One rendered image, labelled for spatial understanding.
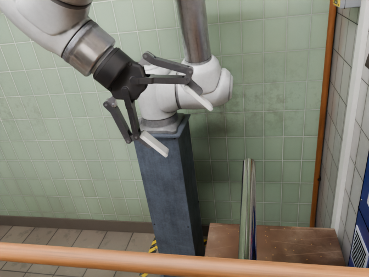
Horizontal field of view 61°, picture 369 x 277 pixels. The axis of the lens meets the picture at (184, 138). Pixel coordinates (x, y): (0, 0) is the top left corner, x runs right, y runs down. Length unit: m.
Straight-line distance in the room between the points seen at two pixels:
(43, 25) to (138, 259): 0.40
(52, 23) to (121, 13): 1.08
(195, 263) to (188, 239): 1.14
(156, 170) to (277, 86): 0.72
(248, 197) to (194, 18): 0.67
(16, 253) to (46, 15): 0.39
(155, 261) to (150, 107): 0.85
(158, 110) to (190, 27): 0.36
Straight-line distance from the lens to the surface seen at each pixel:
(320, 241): 1.41
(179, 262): 0.49
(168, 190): 1.44
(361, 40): 1.17
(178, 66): 0.59
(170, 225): 1.59
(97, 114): 1.88
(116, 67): 0.58
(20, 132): 2.23
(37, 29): 0.60
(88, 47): 0.58
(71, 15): 0.57
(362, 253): 1.15
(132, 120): 0.63
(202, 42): 1.14
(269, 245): 1.36
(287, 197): 1.97
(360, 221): 1.14
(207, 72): 1.17
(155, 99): 1.25
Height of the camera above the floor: 1.58
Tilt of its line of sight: 28 degrees down
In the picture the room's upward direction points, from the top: 8 degrees counter-clockwise
